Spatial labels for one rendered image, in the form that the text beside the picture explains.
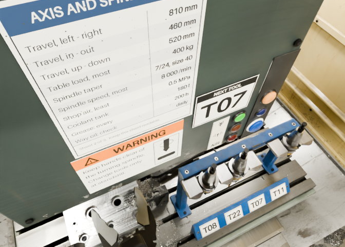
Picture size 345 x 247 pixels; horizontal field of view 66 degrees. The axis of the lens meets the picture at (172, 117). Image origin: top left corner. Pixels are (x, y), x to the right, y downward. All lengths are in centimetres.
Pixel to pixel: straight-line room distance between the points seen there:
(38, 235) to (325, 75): 135
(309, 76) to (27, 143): 127
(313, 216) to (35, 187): 127
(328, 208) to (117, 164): 120
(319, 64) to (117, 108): 115
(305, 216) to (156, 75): 126
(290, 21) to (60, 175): 33
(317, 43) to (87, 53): 119
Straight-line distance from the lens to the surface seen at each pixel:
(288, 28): 36
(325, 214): 147
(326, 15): 128
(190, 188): 85
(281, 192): 124
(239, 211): 115
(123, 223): 106
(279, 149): 98
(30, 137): 30
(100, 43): 23
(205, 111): 38
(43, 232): 123
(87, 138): 32
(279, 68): 41
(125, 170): 42
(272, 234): 139
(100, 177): 41
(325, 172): 150
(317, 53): 135
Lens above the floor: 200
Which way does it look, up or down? 54 degrees down
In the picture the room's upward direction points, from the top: 2 degrees clockwise
